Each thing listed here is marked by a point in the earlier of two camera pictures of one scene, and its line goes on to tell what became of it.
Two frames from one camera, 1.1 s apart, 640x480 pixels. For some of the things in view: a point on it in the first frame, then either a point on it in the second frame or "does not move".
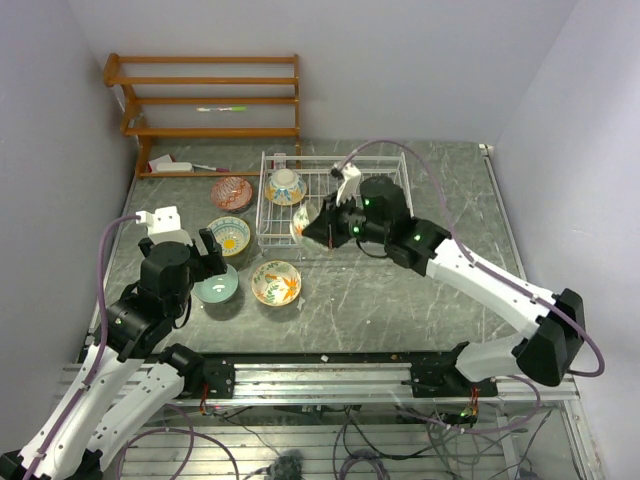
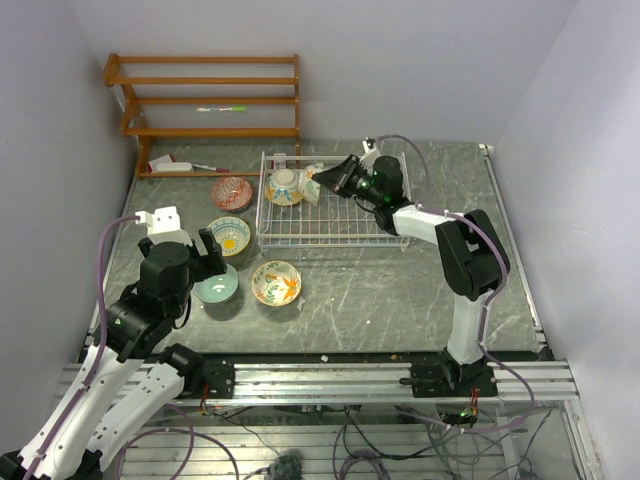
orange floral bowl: [276, 283] does not move
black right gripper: [322, 228] to [338, 178]
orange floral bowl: [300, 219] to [308, 185]
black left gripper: [206, 265] does not move
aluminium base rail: [363, 382] does not move
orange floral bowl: [285, 186] does not move
